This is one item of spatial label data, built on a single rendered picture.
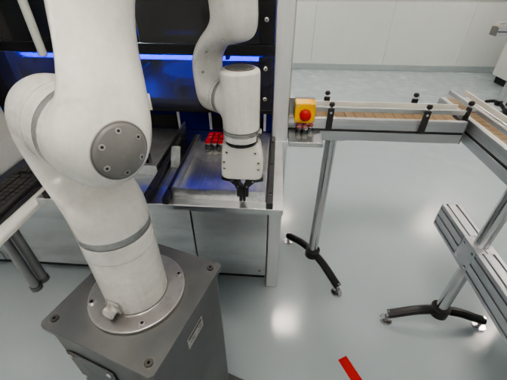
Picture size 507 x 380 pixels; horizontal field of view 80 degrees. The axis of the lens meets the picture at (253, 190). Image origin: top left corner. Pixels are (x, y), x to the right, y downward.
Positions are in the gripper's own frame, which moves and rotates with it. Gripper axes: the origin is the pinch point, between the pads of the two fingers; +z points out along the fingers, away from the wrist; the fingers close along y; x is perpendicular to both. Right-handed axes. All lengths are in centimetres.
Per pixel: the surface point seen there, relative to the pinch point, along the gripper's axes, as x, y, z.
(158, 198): -1.0, 24.2, 4.4
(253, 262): -39, 0, 73
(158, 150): -28.1, 33.1, 4.1
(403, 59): -499, -220, 72
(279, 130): -38.6, -9.4, -0.2
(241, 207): 1.2, 0.2, 4.4
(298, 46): -499, -41, 55
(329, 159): -53, -32, 19
